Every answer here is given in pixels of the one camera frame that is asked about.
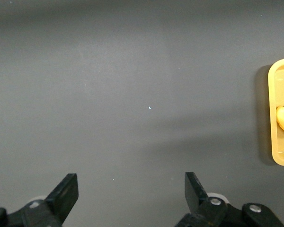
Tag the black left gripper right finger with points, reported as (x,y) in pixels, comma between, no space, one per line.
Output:
(196,196)

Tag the yellow plastic tray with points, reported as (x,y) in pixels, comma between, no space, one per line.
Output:
(273,94)

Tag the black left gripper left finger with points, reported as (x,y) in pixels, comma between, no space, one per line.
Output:
(64,196)

